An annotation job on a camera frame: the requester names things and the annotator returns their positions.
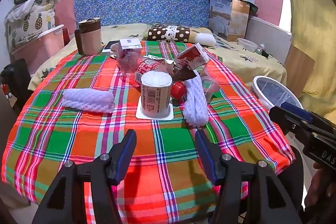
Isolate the plaid tablecloth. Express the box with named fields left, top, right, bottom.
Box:
left=1, top=40, right=296, bottom=224

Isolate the clear plastic bottle red cap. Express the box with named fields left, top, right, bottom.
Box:
left=117, top=51, right=186, bottom=98

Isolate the red white milk carton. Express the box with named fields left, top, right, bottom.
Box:
left=175, top=43, right=210, bottom=72

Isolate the brown tumbler mug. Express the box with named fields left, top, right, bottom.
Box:
left=74, top=18, right=103, bottom=56

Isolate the pineapple print bedding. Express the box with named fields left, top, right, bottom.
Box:
left=5, top=0, right=63, bottom=52

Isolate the small white carton box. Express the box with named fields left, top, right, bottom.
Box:
left=119, top=39, right=142, bottom=52

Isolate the white smartphone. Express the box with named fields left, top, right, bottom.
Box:
left=102, top=41, right=120, bottom=52

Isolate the yellow curtain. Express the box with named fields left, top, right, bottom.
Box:
left=277, top=0, right=336, bottom=122

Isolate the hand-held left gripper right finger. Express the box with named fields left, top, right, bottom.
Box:
left=195, top=129, right=302, bottom=224

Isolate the white foam net sleeve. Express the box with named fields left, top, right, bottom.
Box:
left=62, top=88, right=115, bottom=113
left=183, top=74, right=208, bottom=127

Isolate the clear plastic bowl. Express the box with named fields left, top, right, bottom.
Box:
left=238, top=38, right=259, bottom=52

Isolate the quilt packaging box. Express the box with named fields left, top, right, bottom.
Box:
left=208, top=0, right=250, bottom=42

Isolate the brown polka dot pillow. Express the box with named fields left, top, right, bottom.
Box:
left=143, top=24, right=200, bottom=43

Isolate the clear plastic cup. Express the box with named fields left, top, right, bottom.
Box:
left=201, top=67, right=219, bottom=102

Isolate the foil snack wrapper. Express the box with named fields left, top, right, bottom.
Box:
left=164, top=59, right=200, bottom=81

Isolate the paper instant noodle cup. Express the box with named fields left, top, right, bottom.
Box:
left=136, top=71, right=174, bottom=120

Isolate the person's right hand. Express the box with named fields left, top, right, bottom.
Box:
left=306, top=164, right=336, bottom=211

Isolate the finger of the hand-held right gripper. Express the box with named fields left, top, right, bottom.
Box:
left=269, top=106, right=313, bottom=144
left=281, top=102, right=313, bottom=122

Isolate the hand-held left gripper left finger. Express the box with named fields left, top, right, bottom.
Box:
left=31, top=129, right=137, bottom=224

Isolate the pink storage box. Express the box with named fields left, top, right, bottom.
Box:
left=12, top=25, right=70, bottom=75

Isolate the yellow pineapple print bedsheet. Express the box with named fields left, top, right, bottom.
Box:
left=28, top=22, right=288, bottom=90

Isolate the white trash bin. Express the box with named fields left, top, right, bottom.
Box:
left=251, top=75, right=303, bottom=110

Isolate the white fluffy towel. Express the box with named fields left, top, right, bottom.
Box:
left=197, top=33, right=217, bottom=46

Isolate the black backpack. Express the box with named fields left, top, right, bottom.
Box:
left=0, top=58, right=33, bottom=109

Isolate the white cabinet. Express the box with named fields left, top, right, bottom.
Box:
left=245, top=16, right=293, bottom=65

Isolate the wooden board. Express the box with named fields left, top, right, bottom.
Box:
left=285, top=46, right=315, bottom=94

